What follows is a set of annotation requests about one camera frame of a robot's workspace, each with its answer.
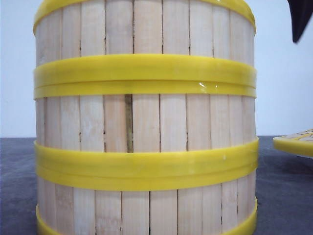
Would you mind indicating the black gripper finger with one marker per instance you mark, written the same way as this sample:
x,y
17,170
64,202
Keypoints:
x,y
301,12

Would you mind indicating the yellow rimmed steamer lid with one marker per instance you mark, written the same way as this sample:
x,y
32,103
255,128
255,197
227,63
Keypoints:
x,y
300,143

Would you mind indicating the front bamboo steamer basket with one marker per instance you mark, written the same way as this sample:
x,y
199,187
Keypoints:
x,y
228,208

